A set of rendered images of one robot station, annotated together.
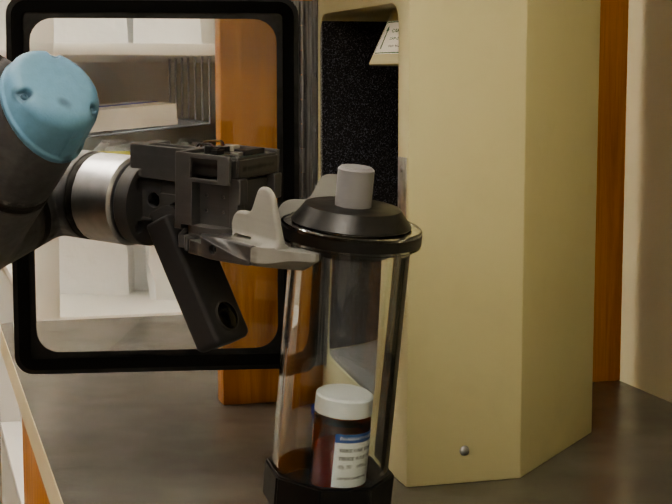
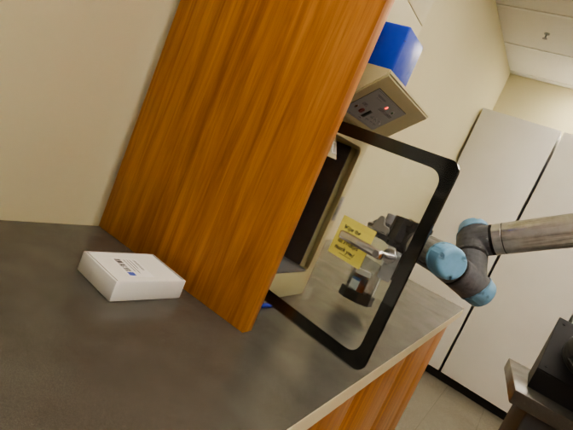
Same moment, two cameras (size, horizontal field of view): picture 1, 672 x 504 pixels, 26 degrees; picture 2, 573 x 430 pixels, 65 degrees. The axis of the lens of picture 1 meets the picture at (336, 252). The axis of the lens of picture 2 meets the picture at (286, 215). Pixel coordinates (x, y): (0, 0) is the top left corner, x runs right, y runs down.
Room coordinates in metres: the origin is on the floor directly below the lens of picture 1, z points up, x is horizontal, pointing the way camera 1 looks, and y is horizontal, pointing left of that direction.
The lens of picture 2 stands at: (2.21, 0.71, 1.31)
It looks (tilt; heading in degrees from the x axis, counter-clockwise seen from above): 9 degrees down; 225
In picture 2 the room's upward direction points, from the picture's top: 23 degrees clockwise
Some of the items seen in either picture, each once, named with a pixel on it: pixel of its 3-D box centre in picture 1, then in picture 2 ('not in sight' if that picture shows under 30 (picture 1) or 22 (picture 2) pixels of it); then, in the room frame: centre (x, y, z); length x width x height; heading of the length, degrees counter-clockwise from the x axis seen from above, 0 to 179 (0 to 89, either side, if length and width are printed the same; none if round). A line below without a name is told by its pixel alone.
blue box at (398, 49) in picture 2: not in sight; (386, 53); (1.49, 0.06, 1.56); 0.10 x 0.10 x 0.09; 16
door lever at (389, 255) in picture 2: not in sight; (366, 246); (1.57, 0.27, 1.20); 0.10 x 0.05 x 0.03; 97
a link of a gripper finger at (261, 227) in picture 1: (269, 226); not in sight; (1.09, 0.05, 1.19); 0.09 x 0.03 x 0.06; 34
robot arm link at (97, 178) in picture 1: (124, 198); not in sight; (1.22, 0.18, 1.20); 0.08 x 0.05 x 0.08; 149
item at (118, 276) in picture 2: not in sight; (133, 275); (1.80, -0.03, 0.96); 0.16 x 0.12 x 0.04; 11
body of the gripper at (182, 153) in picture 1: (199, 200); not in sight; (1.18, 0.11, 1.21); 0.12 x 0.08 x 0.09; 59
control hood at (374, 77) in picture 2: not in sight; (380, 108); (1.41, 0.04, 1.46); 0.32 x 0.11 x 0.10; 16
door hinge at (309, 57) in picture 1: (308, 185); not in sight; (1.56, 0.03, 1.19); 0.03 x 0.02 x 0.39; 16
